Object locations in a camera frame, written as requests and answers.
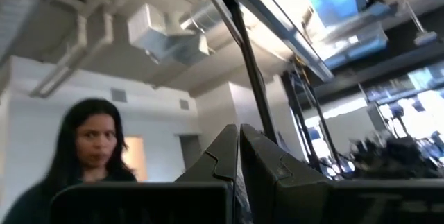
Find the white ceiling air unit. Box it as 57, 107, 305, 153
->
127, 3, 211, 66

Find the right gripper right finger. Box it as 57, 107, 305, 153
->
239, 123, 333, 224

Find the white ceiling conduit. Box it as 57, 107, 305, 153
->
29, 8, 115, 99

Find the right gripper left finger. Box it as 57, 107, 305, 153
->
176, 123, 240, 183

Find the person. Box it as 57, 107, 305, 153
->
0, 98, 139, 224

